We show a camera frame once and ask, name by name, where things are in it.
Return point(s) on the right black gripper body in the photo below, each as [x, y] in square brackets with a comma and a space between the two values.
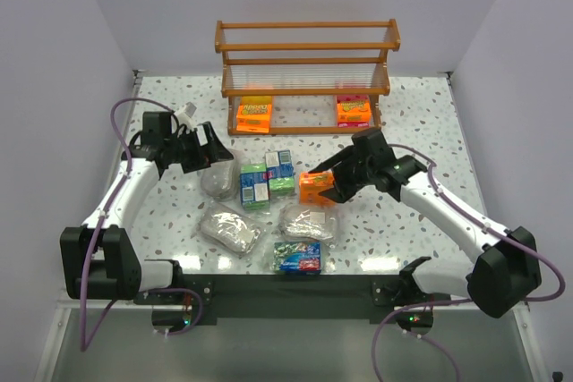
[347, 172]

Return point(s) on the blue green colourful sponge pack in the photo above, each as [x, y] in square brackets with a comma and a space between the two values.
[298, 258]

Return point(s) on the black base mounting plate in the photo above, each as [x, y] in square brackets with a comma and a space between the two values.
[369, 297]

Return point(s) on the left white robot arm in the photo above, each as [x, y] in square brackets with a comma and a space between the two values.
[99, 259]

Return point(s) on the orange pink Scrub Mommy box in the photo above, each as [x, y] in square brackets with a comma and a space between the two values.
[353, 110]

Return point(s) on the orange Scrub Daddy box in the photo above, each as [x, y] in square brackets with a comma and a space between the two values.
[254, 114]

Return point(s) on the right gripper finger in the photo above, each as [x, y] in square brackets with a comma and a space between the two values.
[339, 195]
[342, 162]

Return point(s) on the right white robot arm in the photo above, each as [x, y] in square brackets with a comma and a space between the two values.
[501, 267]

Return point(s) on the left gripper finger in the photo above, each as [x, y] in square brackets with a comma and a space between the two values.
[194, 164]
[213, 148]

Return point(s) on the silver scourer pack upper left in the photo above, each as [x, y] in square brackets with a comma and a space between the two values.
[221, 180]

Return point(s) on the orange Scrub Mommy box back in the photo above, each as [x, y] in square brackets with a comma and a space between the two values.
[311, 186]

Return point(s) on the silver scourer pack lower left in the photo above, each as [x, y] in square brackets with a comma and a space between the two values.
[235, 232]

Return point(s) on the wooden three-tier shelf rack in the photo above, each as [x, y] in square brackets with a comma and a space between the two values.
[303, 66]

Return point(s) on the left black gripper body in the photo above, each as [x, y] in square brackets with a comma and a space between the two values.
[202, 148]

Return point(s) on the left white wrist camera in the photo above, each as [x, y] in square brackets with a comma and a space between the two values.
[184, 115]

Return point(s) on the silver scourer pack right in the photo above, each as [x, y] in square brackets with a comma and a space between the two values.
[299, 221]

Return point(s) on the silver scourer pack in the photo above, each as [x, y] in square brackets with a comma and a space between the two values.
[235, 232]
[221, 180]
[299, 221]

